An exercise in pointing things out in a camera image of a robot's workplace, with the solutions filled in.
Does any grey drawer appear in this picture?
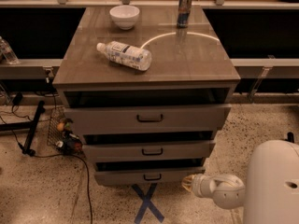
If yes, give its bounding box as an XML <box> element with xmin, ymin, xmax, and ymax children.
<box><xmin>83</xmin><ymin>140</ymin><xmax>215</xmax><ymax>162</ymax></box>
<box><xmin>94</xmin><ymin>159</ymin><xmax>206</xmax><ymax>186</ymax></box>
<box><xmin>64</xmin><ymin>105</ymin><xmax>231</xmax><ymax>135</ymax></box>

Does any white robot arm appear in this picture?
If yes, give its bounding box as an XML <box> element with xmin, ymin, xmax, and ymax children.
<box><xmin>182</xmin><ymin>140</ymin><xmax>299</xmax><ymax>224</ymax></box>

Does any grey drawer cabinet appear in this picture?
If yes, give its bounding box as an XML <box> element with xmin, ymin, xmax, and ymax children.
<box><xmin>53</xmin><ymin>7</ymin><xmax>240</xmax><ymax>172</ymax></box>

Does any blue tape cross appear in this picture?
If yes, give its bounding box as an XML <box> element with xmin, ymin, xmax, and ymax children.
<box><xmin>132</xmin><ymin>183</ymin><xmax>164</xmax><ymax>224</ymax></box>

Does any black floor stand right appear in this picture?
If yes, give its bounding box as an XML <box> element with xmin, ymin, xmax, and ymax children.
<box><xmin>285</xmin><ymin>132</ymin><xmax>294</xmax><ymax>143</ymax></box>

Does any black floor stand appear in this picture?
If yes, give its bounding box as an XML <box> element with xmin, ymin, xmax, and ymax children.
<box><xmin>0</xmin><ymin>101</ymin><xmax>45</xmax><ymax>156</ymax></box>
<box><xmin>285</xmin><ymin>132</ymin><xmax>294</xmax><ymax>143</ymax></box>

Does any clear plastic water bottle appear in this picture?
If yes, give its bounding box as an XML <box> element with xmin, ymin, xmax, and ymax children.
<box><xmin>96</xmin><ymin>41</ymin><xmax>152</xmax><ymax>71</ymax></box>

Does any black floor stand left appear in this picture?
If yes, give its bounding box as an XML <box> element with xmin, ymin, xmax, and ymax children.
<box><xmin>0</xmin><ymin>101</ymin><xmax>45</xmax><ymax>156</ymax></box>

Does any white ceramic bowl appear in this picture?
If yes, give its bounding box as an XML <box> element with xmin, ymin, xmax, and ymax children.
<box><xmin>109</xmin><ymin>5</ymin><xmax>140</xmax><ymax>30</ymax></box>

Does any blue silver drink can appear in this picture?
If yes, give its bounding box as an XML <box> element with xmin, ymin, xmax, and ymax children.
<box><xmin>177</xmin><ymin>0</ymin><xmax>192</xmax><ymax>28</ymax></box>

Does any clear bottle at left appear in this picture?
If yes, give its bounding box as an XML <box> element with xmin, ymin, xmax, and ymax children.
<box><xmin>0</xmin><ymin>36</ymin><xmax>19</xmax><ymax>64</ymax></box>

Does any metal rail frame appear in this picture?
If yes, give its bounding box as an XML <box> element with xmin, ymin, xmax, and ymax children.
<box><xmin>0</xmin><ymin>0</ymin><xmax>299</xmax><ymax>93</ymax></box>

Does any wire basket with items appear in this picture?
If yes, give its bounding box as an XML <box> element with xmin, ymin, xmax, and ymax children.
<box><xmin>47</xmin><ymin>106</ymin><xmax>83</xmax><ymax>154</ymax></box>

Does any black power cable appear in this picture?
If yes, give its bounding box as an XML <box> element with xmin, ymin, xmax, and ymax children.
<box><xmin>0</xmin><ymin>103</ymin><xmax>93</xmax><ymax>224</ymax></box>

